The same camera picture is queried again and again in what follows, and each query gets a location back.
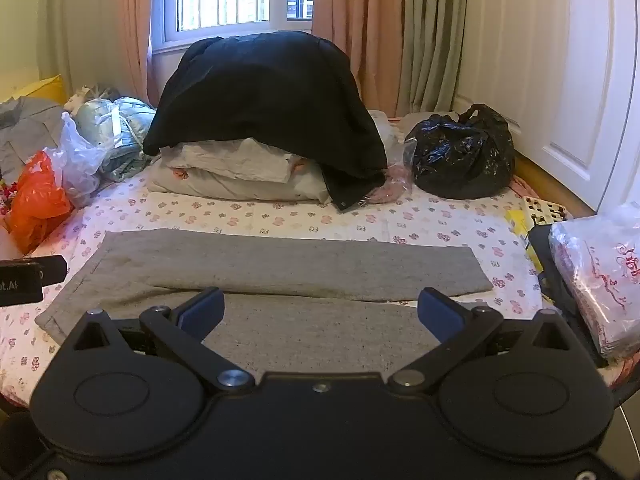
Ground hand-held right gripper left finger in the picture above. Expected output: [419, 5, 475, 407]
[60, 287, 253, 392]

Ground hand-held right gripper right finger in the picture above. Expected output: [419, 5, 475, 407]
[387, 287, 583, 393]

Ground grey pants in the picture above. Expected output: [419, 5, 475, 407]
[35, 229, 495, 376]

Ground orange plastic bag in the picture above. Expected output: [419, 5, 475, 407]
[5, 150, 73, 256]

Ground yellow packet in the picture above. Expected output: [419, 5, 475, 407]
[505, 207, 545, 273]

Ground white plastic bag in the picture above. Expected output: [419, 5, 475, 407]
[45, 110, 108, 208]

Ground floral bed sheet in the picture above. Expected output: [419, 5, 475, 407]
[0, 110, 626, 411]

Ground clear plastic bag pink contents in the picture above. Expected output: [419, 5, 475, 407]
[367, 110, 418, 206]

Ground white folded quilt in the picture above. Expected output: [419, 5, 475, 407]
[147, 137, 333, 206]

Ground patterned box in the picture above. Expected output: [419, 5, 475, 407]
[522, 196, 571, 226]

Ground grey clothing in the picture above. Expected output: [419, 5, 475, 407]
[0, 97, 66, 186]

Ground black plastic bag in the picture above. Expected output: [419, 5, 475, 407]
[404, 104, 516, 200]

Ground clear bag with red print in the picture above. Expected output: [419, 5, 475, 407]
[549, 205, 640, 361]

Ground teal bedding in clear bag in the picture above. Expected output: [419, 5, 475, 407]
[75, 95, 158, 183]

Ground yellow pillow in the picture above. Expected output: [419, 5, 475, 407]
[0, 74, 68, 106]

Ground black jacket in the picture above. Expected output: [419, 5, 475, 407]
[142, 31, 388, 212]

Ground beige curtain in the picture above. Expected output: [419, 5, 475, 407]
[40, 0, 131, 96]

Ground pink curtain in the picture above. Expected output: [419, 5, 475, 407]
[312, 0, 406, 116]
[120, 0, 157, 106]

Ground white wardrobe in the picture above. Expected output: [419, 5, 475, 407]
[457, 0, 640, 216]

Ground green curtain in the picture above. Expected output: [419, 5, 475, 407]
[397, 0, 468, 116]

